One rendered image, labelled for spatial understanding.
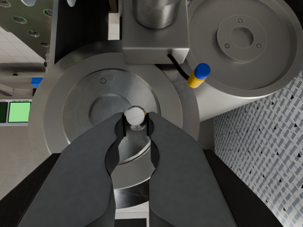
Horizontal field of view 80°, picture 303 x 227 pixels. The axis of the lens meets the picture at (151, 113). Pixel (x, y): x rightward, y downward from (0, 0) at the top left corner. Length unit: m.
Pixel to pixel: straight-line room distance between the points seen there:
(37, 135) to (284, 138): 0.24
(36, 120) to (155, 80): 0.11
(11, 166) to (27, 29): 0.33
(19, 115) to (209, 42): 0.50
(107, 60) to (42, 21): 0.30
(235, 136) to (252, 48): 0.17
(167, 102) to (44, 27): 0.37
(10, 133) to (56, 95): 0.43
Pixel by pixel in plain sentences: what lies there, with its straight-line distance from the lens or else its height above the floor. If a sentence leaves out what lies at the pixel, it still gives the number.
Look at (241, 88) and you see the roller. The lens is 0.19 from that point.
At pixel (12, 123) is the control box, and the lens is 0.59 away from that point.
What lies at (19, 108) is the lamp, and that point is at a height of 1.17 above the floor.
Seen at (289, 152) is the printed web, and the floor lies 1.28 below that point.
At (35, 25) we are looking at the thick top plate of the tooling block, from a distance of 0.48.
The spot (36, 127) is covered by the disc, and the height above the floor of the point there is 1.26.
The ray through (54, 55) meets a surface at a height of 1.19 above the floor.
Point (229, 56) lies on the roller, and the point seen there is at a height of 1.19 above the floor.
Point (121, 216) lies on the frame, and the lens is 0.52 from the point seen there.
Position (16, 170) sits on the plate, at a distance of 0.59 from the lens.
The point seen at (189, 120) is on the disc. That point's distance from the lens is 0.16.
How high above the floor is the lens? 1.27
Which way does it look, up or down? 9 degrees down
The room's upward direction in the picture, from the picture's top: 179 degrees clockwise
